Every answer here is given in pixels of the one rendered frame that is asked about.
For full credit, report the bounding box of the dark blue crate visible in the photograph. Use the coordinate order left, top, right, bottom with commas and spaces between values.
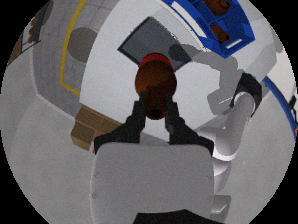
161, 0, 255, 59

